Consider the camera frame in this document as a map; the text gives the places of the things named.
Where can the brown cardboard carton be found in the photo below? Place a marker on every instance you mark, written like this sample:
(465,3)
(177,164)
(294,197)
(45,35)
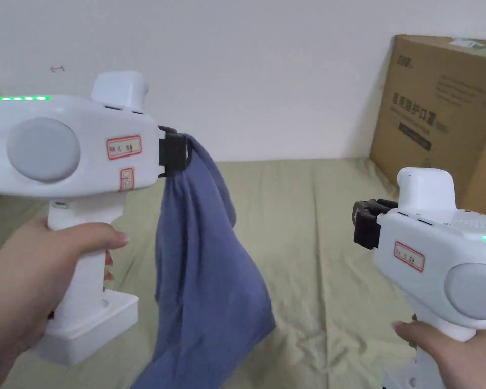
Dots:
(449,89)

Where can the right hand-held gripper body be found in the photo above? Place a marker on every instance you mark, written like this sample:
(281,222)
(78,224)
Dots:
(437,243)

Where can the dark blue garment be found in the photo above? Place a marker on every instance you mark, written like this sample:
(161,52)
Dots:
(202,263)

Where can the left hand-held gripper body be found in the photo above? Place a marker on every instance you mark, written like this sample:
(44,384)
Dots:
(85,133)

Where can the person's right hand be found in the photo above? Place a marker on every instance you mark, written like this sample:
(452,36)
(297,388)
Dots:
(461,360)

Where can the person's left hand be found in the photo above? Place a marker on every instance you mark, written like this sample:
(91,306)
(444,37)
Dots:
(20,283)

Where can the bed with pale green sheet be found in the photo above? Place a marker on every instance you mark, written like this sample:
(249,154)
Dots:
(320,251)

